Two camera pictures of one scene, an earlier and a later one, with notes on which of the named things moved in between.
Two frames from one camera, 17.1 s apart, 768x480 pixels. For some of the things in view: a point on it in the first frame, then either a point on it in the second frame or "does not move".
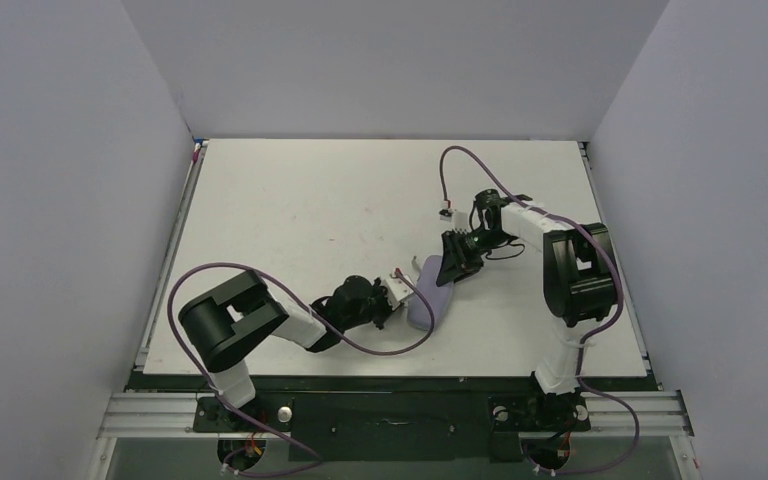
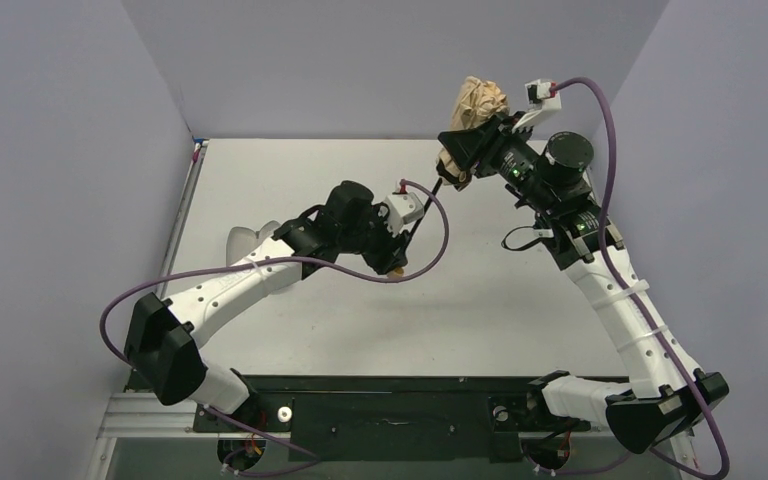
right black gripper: [461, 250] → [485, 148]
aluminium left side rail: [170, 254] does not move
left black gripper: [383, 308] → [391, 254]
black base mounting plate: [391, 417] does not move
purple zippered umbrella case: [418, 315] → [241, 241]
